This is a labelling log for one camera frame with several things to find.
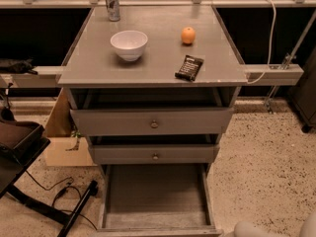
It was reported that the grey bottom drawer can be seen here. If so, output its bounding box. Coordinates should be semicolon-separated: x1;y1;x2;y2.
93;164;223;237

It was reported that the grey drawer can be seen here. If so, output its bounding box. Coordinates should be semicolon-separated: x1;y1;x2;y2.
93;164;223;237
70;108;233;136
89;144;219;164

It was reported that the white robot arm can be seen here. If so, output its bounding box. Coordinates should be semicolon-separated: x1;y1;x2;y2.
223;211;316;237

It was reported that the grey drawer cabinet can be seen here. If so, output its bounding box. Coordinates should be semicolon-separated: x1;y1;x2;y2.
57;5;249;180

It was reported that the grey top drawer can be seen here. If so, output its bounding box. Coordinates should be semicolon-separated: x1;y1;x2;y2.
70;108;233;136

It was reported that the grey middle drawer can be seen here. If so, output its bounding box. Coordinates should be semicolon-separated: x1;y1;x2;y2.
89;144;219;164

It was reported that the black snack bar packet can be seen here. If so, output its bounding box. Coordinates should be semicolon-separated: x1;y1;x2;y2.
175;55;203;81

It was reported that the white bowl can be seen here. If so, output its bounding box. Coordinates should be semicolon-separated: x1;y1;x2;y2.
111;31;148;61

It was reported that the orange fruit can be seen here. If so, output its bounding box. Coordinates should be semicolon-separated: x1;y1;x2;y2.
181;27;196;44

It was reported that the cardboard box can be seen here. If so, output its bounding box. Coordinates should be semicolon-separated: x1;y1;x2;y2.
44;90;94;167

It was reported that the silver drink can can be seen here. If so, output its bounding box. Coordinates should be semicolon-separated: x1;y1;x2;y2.
105;0;120;22

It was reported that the brown chair seat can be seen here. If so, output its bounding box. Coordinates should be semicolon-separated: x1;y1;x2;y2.
0;108;43;159

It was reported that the black chair base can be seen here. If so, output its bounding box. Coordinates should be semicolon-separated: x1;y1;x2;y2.
0;138;100;237

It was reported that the black floor cable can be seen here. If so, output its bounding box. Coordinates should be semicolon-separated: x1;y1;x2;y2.
25;170;99;231

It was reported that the white cable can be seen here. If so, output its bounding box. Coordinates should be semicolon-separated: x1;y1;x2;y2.
246;0;277;85

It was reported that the black bag on rail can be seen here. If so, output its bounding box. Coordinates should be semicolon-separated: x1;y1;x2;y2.
0;58;38;75

